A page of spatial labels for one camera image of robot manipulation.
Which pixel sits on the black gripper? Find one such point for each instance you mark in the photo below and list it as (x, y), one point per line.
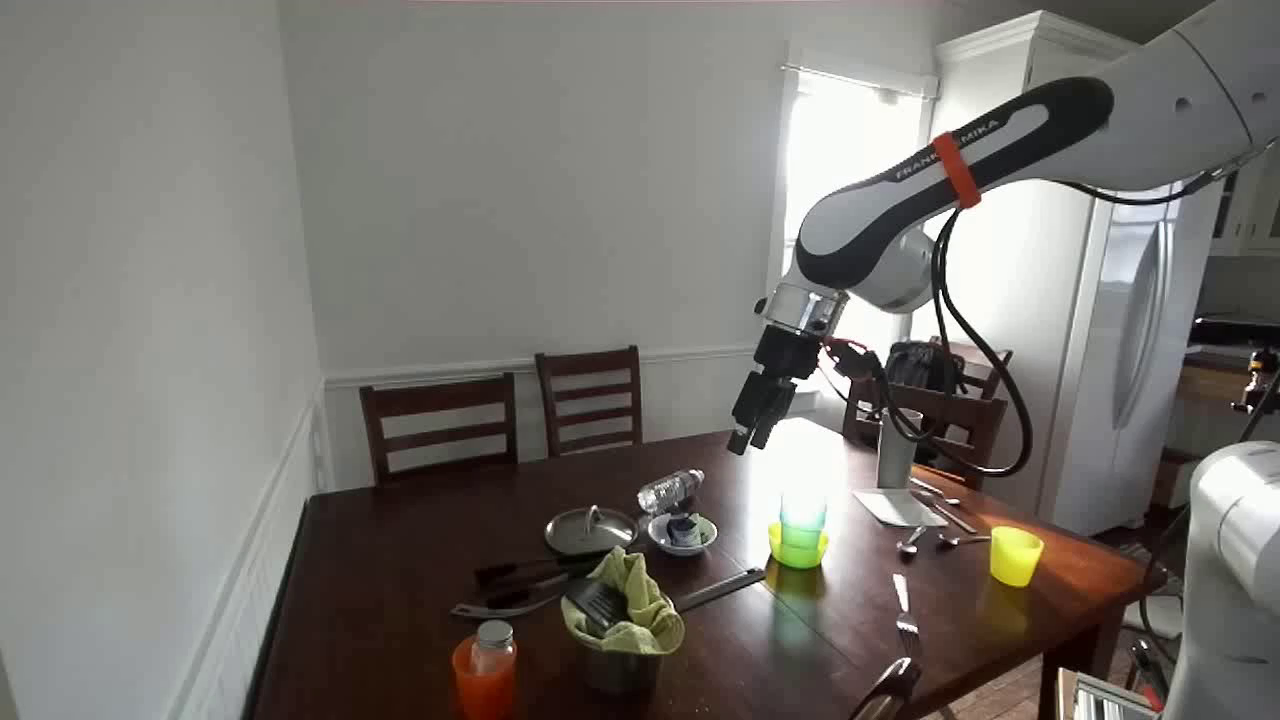
(780, 367)

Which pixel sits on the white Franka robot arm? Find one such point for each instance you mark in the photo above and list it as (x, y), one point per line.
(922, 165)

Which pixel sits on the translucent green cup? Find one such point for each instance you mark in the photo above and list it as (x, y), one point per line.
(801, 535)

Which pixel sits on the yellow plastic cup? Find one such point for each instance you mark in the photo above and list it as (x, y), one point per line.
(1013, 559)

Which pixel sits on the clear plastic water bottle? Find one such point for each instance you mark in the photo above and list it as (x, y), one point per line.
(669, 491)

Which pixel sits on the small silver bowl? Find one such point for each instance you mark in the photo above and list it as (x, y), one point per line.
(683, 535)

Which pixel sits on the silver table knife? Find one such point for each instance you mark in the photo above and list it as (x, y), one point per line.
(723, 590)

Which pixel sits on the silver pan lid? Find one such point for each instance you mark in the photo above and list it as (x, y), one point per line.
(587, 531)

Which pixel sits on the silver spoon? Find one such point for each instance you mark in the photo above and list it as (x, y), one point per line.
(913, 542)
(958, 536)

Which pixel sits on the silver utensil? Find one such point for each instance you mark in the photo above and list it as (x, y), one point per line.
(939, 494)

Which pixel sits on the yellow-green cloth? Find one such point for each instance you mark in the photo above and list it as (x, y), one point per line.
(638, 601)

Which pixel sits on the black spatula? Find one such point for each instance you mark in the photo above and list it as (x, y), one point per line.
(512, 579)

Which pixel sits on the bright window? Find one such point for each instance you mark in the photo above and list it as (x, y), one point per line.
(843, 145)

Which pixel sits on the black cooking utensil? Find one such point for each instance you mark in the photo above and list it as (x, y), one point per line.
(500, 604)

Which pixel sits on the orange plastic bottle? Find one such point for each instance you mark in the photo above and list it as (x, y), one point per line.
(486, 680)

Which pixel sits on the white refrigerator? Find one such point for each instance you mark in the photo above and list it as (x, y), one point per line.
(1122, 403)

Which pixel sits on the dark kitchen counter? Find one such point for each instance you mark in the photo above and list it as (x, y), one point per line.
(1223, 384)

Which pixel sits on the grey camera stand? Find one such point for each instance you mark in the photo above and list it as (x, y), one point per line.
(896, 467)

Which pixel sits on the black camera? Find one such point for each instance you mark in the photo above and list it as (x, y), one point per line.
(922, 367)

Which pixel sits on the robot mount platform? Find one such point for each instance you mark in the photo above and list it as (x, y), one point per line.
(1102, 696)

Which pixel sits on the white wall cabinet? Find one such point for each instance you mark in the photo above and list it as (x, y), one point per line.
(1253, 215)

